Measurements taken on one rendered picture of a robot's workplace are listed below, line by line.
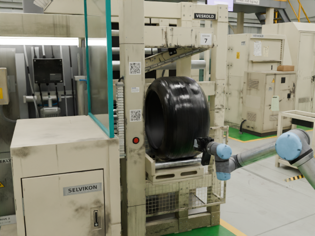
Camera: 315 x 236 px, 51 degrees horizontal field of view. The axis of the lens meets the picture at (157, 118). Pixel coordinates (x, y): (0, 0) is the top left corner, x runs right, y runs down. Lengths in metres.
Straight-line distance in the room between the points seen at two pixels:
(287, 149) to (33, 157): 1.05
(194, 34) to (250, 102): 4.50
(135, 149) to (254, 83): 4.87
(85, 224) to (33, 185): 0.27
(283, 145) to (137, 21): 1.08
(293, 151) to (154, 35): 1.25
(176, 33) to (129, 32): 0.49
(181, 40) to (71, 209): 1.48
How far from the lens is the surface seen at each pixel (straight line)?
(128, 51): 2.01
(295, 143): 1.55
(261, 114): 6.66
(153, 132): 2.44
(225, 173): 1.78
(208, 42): 2.51
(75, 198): 1.37
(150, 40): 2.33
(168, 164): 2.12
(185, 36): 2.42
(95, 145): 1.31
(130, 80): 2.02
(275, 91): 6.82
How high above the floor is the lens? 1.60
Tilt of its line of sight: 11 degrees down
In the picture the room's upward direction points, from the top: straight up
